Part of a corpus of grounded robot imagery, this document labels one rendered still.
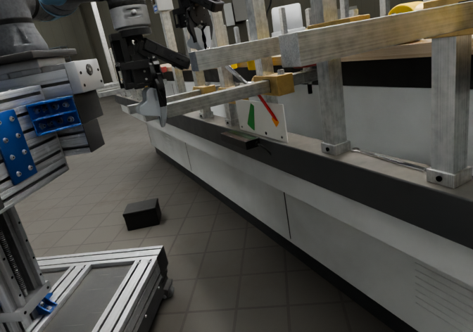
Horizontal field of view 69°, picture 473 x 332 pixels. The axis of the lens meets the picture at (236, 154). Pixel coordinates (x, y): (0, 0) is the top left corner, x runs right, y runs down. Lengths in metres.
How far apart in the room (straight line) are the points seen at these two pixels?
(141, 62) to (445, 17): 0.53
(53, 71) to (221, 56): 0.67
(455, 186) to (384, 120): 0.38
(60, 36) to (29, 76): 12.92
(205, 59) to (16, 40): 0.75
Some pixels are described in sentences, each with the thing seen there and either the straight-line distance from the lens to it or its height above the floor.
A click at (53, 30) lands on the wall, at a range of 14.21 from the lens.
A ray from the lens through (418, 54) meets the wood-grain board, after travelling 0.80.
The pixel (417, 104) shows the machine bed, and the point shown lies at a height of 0.76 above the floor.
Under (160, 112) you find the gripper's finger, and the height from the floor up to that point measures 0.85.
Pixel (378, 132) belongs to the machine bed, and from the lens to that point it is 0.97.
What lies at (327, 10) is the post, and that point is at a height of 0.99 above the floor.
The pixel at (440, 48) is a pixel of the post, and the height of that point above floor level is 0.91.
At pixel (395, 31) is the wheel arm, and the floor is 0.94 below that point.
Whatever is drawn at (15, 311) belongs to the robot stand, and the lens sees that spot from 1.22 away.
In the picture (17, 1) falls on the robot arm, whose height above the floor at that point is 1.18.
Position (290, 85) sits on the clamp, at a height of 0.84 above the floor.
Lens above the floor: 0.96
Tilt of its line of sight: 18 degrees down
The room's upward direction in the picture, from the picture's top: 10 degrees counter-clockwise
